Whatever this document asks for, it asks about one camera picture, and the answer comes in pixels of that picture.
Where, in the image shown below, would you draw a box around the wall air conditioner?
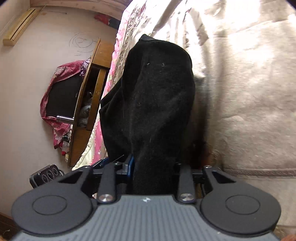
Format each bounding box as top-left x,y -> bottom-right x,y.
3,6 -> 43,46

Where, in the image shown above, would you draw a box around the black television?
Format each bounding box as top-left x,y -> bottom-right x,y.
46,73 -> 82,118

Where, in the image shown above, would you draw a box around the black pants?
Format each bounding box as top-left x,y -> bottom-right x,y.
99,35 -> 205,195

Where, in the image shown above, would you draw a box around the red hanging bag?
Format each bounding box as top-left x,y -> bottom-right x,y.
94,13 -> 120,30

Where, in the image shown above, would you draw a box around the floral satin bedspread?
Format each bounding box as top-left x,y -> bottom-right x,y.
72,0 -> 296,232

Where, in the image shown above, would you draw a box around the black power strip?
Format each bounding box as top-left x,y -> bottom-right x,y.
29,164 -> 65,188

